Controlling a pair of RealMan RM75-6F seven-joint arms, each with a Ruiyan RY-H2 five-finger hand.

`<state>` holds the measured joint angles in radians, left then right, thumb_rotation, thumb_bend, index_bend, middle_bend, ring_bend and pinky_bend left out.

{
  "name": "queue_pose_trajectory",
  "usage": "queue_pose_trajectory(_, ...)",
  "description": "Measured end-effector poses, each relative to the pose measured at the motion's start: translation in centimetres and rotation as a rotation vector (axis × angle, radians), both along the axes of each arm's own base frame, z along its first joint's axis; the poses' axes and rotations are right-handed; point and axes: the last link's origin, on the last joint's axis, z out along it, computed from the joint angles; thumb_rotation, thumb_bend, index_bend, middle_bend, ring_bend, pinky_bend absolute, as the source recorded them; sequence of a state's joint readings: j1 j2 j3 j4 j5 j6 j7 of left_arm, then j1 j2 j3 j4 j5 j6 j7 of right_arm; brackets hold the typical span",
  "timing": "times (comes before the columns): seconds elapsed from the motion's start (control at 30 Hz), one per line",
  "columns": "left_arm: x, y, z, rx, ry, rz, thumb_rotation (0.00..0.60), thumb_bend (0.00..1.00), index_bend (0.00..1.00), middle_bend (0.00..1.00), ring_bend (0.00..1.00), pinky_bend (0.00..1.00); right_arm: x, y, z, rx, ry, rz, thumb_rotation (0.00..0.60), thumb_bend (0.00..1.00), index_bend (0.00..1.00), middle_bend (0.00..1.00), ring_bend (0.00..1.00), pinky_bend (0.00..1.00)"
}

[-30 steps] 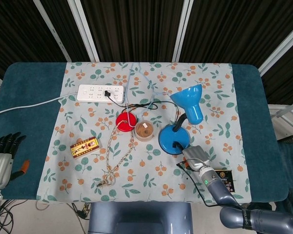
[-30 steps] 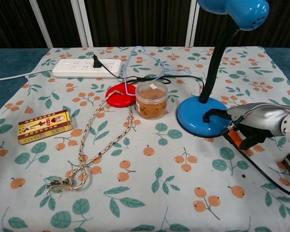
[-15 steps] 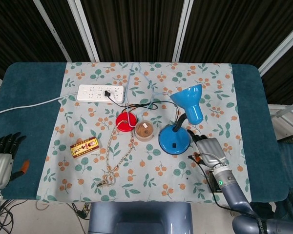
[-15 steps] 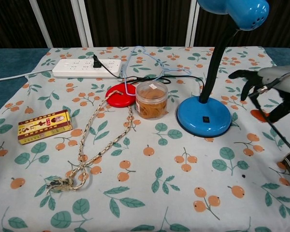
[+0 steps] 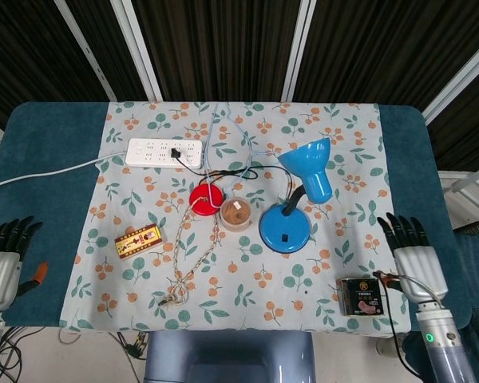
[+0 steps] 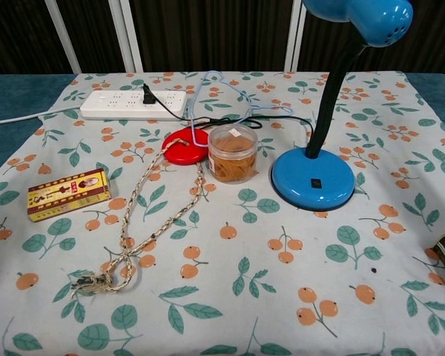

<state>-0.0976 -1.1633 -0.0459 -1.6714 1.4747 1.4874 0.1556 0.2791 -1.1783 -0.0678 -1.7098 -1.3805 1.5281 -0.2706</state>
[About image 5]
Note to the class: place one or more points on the white power strip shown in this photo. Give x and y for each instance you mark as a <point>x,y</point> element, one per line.
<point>151,153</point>

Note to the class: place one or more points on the small brown cup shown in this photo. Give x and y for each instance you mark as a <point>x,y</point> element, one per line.
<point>234,218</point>

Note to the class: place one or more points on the white metal frame rack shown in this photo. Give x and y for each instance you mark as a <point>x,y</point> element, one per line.
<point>469,187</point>

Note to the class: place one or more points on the blue denim fabric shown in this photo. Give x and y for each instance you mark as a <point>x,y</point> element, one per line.
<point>477,279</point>

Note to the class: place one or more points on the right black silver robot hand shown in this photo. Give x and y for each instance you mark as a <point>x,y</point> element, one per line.
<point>417,271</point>

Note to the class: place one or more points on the blue gooseneck desk lamp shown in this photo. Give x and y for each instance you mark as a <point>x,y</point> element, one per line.
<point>283,229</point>

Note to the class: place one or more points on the black tin can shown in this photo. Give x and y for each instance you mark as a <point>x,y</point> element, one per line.
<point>359,297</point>

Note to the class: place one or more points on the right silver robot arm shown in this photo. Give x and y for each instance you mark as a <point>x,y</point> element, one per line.
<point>443,351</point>

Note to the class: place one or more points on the floral fruit print tablecloth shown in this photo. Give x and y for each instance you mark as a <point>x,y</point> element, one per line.
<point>263,287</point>

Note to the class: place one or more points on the yellow red cardboard box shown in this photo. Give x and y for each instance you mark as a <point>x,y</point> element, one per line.
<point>137,242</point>

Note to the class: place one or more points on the double white frame post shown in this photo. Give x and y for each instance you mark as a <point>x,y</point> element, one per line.
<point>137,52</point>

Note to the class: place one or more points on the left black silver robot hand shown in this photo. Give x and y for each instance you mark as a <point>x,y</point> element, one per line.
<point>0,279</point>

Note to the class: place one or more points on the red round disc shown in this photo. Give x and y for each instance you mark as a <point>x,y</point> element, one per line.
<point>201,202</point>

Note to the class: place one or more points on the slanted white frame post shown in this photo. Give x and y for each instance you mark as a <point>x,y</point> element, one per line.
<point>459,80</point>
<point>85,52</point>

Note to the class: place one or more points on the teal table cover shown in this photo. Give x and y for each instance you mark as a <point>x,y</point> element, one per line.
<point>56,131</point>

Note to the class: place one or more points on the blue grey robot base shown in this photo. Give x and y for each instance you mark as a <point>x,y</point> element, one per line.
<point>227,359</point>

